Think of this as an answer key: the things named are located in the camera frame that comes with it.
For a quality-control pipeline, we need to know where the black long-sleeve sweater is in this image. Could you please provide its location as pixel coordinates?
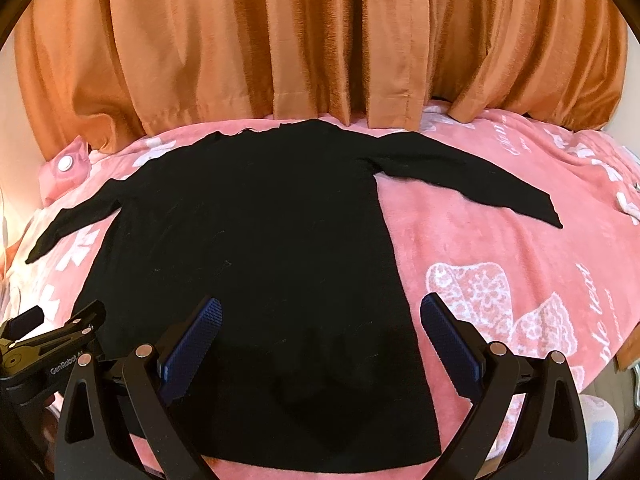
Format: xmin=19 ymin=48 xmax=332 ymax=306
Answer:
xmin=28 ymin=120 xmax=560 ymax=474

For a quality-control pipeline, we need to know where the white blue-spotted pants leg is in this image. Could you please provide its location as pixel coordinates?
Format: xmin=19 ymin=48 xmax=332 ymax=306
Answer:
xmin=579 ymin=394 xmax=618 ymax=480

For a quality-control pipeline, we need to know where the pink patterned bed blanket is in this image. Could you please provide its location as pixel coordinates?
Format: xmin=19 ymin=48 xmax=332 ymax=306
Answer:
xmin=0 ymin=102 xmax=640 ymax=480

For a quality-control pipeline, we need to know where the orange curtain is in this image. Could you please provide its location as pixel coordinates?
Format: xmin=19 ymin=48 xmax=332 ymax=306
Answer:
xmin=14 ymin=0 xmax=627 ymax=158

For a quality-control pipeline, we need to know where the brown wooden bed frame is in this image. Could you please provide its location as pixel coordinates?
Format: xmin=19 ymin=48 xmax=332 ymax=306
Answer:
xmin=615 ymin=325 xmax=640 ymax=370

